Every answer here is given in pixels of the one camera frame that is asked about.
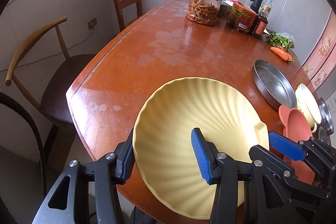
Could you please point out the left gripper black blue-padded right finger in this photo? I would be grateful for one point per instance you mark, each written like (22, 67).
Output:
(265, 200)

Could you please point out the small steel bowl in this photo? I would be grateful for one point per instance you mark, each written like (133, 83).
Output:
(326, 127)

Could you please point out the red white plastic bag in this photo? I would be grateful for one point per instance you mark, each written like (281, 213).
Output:
(246, 3)

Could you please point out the orange silicone plate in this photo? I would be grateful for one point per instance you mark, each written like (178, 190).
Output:
(296, 128)

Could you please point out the curved-back wooden chair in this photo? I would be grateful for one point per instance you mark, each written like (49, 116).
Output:
(53, 104)

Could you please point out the shallow steel pan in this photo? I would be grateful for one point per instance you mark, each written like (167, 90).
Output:
(273, 85)

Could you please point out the clear plastic bottle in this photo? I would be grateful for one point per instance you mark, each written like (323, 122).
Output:
(265, 8)

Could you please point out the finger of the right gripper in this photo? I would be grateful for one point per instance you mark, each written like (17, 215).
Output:
(276, 165)
(317, 155)

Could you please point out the hello kitty pink door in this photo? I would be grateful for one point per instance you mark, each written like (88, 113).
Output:
(321, 61)

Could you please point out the orange carrot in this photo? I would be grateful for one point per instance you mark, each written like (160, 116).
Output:
(285, 56)

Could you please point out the yellow scalloped plate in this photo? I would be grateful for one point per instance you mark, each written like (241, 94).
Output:
(162, 139)

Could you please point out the cream bowl with handle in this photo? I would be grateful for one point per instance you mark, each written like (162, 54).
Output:
(307, 104)

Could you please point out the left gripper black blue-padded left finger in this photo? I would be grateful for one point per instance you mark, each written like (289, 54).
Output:
(68, 202)

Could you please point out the clear jar black lid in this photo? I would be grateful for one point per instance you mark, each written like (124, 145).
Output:
(203, 12)

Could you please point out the wall power socket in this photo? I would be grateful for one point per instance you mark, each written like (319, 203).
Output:
(92, 23)

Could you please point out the orange-lid pickle jar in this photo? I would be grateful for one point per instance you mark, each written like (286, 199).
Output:
(241, 17)

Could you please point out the green vegetables in bag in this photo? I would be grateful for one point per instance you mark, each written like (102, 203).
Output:
(280, 41)

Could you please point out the dark sauce bottle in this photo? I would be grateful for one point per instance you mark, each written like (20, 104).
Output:
(259, 25)

